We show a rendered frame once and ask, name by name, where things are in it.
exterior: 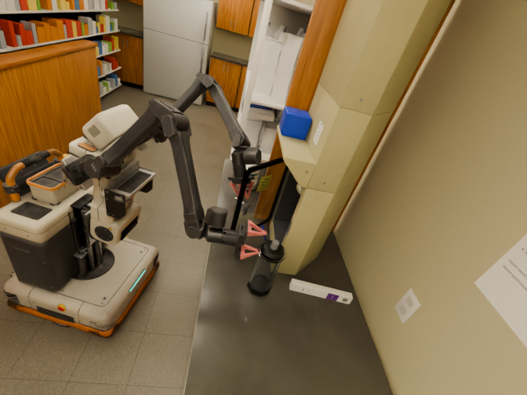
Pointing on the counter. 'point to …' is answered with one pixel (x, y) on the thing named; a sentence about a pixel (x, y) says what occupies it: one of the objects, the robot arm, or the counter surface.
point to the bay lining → (288, 201)
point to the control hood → (297, 158)
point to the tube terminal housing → (328, 175)
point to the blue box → (295, 123)
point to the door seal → (245, 188)
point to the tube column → (379, 51)
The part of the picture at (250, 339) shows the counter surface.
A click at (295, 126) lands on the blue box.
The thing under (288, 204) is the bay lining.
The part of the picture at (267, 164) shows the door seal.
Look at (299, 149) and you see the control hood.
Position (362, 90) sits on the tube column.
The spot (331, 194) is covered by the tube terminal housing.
